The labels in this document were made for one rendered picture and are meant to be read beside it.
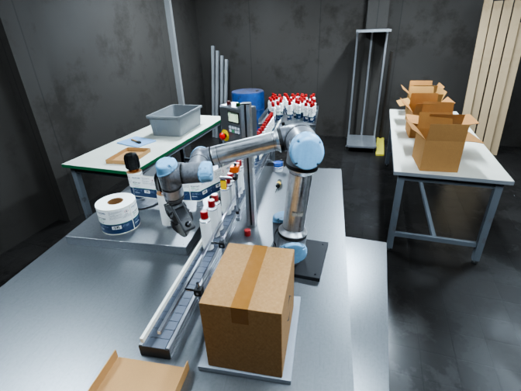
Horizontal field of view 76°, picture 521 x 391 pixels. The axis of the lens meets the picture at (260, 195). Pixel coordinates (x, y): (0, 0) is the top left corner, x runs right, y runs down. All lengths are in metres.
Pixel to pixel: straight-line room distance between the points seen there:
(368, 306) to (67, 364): 1.09
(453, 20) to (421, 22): 0.42
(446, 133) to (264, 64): 4.14
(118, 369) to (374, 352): 0.85
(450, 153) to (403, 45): 3.39
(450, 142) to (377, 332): 1.81
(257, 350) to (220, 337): 0.11
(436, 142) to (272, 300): 2.08
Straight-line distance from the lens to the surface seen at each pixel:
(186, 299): 1.38
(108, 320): 1.48
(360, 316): 1.38
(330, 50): 6.04
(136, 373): 1.27
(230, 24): 6.49
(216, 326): 1.05
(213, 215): 1.61
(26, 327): 1.61
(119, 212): 1.82
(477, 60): 5.81
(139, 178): 2.08
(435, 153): 2.82
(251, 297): 1.00
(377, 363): 1.26
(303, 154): 1.12
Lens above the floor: 1.81
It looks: 27 degrees down
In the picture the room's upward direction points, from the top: 2 degrees counter-clockwise
